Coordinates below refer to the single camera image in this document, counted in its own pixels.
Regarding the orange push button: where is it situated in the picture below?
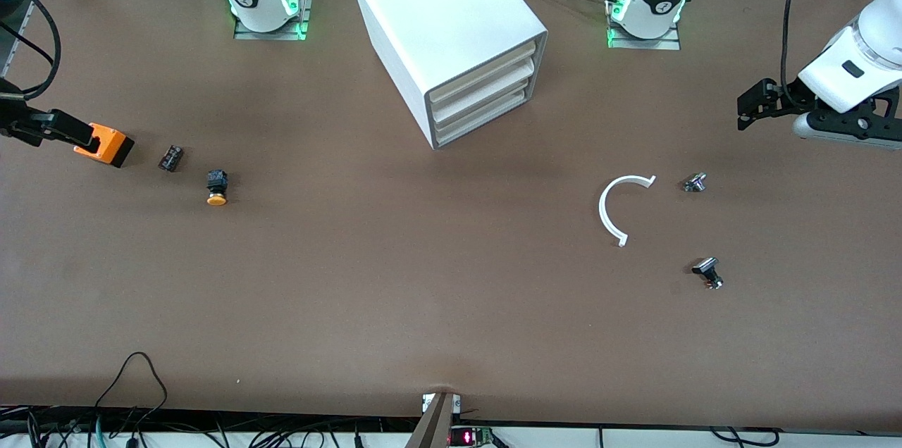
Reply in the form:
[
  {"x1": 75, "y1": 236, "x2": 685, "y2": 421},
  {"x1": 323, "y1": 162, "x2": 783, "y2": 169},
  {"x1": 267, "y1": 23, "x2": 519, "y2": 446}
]
[{"x1": 206, "y1": 170, "x2": 230, "y2": 207}]

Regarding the lower silver metal part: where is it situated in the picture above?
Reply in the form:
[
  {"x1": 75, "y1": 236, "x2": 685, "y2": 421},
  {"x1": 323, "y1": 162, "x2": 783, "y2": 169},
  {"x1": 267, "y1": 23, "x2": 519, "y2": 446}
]
[{"x1": 691, "y1": 257, "x2": 724, "y2": 290}]

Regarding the device with red display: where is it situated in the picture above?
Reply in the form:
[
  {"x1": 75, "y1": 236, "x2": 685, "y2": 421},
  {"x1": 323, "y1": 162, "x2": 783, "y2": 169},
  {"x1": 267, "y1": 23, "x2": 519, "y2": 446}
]
[{"x1": 449, "y1": 425, "x2": 494, "y2": 447}]

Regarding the orange button enclosure box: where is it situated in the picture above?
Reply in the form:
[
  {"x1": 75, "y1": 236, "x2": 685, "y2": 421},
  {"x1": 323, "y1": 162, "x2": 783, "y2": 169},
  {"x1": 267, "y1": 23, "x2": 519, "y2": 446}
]
[{"x1": 74, "y1": 123, "x2": 135, "y2": 168}]

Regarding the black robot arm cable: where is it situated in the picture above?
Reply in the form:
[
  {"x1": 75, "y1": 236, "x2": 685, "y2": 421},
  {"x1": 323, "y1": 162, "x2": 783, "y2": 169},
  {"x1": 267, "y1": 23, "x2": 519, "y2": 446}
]
[
  {"x1": 0, "y1": 0, "x2": 63, "y2": 100},
  {"x1": 779, "y1": 0, "x2": 811, "y2": 107}
]

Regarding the aluminium table edge rail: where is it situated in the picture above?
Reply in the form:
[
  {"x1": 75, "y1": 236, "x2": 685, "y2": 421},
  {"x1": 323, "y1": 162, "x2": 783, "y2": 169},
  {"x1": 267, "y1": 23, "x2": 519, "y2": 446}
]
[{"x1": 0, "y1": 0, "x2": 50, "y2": 79}]

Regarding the white semicircular bracket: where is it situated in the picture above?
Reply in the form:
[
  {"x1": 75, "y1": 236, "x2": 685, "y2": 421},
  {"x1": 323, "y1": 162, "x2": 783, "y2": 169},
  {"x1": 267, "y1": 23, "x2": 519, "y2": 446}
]
[{"x1": 598, "y1": 175, "x2": 657, "y2": 248}]

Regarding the looped black cable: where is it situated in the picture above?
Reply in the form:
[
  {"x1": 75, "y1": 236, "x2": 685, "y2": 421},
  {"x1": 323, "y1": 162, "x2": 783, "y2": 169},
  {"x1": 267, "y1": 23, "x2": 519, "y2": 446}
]
[{"x1": 95, "y1": 351, "x2": 168, "y2": 428}]

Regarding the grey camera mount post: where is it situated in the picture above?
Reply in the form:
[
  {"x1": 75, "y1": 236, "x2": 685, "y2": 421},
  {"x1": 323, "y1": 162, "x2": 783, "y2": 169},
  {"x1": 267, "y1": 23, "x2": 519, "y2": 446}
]
[{"x1": 405, "y1": 392, "x2": 455, "y2": 448}]

